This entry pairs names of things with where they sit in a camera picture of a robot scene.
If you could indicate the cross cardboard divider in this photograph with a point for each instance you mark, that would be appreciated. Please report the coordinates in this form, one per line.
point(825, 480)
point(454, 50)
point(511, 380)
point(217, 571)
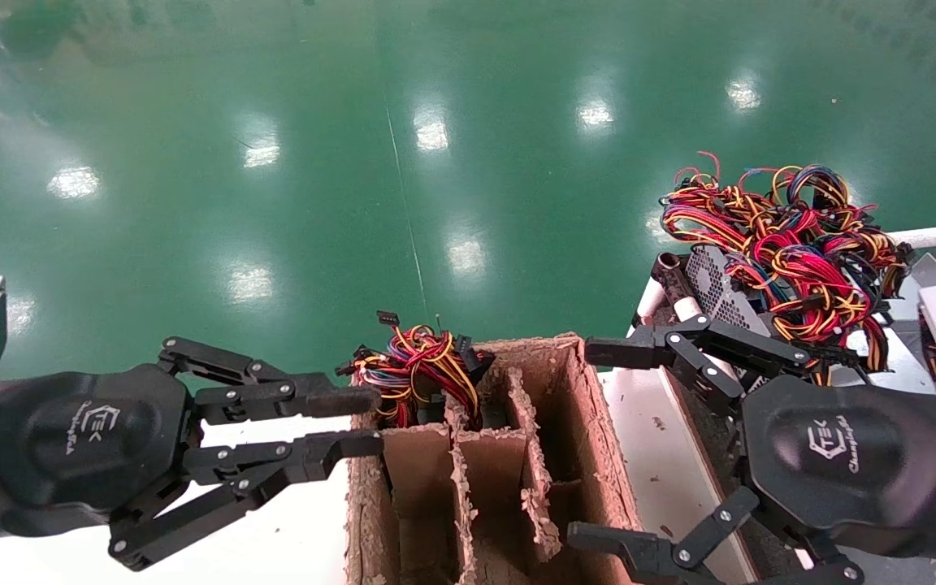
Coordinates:
point(419, 463)

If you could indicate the short white pipe leg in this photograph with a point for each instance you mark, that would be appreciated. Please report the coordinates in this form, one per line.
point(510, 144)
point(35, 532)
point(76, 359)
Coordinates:
point(648, 302)

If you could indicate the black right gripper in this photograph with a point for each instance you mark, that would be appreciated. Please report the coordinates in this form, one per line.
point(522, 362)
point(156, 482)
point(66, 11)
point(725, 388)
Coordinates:
point(850, 455)

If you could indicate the brown cardboard box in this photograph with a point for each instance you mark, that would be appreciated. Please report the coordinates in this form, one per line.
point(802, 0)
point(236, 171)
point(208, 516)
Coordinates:
point(590, 439)

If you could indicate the plain grey power supply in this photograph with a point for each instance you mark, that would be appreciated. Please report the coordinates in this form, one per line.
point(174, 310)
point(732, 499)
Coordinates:
point(894, 366)
point(907, 305)

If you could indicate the long cardboard divider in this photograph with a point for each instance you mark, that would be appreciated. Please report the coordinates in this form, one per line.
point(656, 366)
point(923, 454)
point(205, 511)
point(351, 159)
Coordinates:
point(461, 504)
point(537, 487)

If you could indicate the grey power supply mesh grill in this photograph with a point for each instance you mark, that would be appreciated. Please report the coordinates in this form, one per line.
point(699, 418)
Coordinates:
point(708, 276)
point(748, 317)

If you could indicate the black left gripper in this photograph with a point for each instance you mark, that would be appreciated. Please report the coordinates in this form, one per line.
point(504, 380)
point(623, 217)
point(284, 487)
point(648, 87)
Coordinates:
point(86, 439)

